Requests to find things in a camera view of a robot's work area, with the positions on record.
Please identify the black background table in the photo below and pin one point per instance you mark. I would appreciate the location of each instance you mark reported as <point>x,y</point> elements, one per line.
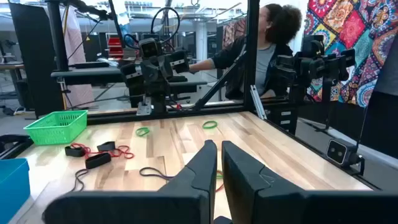
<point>93,74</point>

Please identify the thick black rubber band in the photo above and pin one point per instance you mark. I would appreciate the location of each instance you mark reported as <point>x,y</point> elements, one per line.
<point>74,151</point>
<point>106,146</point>
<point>98,160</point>

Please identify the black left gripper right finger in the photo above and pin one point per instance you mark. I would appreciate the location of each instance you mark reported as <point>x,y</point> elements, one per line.
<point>264,202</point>

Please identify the green plastic basket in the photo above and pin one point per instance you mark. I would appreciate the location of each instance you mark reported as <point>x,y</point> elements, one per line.
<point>56,127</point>

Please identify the silver metal bracket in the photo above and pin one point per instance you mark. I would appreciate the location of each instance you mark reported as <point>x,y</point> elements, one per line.
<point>144,107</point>

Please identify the black upright panel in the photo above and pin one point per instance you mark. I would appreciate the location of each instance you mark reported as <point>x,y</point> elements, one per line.
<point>34,62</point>

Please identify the black background robot arm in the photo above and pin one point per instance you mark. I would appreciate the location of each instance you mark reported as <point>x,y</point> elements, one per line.
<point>311,67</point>

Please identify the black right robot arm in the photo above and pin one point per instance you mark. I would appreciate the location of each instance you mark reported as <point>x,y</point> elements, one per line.
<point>135,87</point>

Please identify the white round pillar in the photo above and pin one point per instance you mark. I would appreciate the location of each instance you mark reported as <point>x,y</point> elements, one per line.
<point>201,40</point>

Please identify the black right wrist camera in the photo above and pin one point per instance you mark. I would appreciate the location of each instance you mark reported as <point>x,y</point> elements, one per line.
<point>150,49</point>

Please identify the blue plastic bin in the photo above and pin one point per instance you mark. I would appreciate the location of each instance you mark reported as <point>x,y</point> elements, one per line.
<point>12,186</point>

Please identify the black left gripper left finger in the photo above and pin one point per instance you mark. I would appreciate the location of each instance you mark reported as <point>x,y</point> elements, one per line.
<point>186,205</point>

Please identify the black table-level camera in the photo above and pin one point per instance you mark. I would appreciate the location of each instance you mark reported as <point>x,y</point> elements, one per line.
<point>337,152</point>

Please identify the colourful patterned cloth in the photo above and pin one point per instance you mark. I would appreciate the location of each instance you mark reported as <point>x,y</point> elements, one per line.
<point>351,31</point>

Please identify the silver aluminium bar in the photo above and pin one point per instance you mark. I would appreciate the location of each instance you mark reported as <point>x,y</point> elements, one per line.
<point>258,102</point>

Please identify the red cabinet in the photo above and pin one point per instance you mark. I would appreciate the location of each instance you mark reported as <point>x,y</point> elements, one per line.
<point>115,46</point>

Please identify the pink hanging cloth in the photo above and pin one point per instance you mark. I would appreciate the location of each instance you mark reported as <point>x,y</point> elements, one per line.
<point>74,37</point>

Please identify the green rubber band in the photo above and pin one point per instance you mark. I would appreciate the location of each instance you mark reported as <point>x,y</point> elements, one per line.
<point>203,125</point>
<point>218,174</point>
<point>137,132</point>

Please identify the thin red rubber band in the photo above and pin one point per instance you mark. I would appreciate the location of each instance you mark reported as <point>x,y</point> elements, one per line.
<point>130,155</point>
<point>81,145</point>
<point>221,186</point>

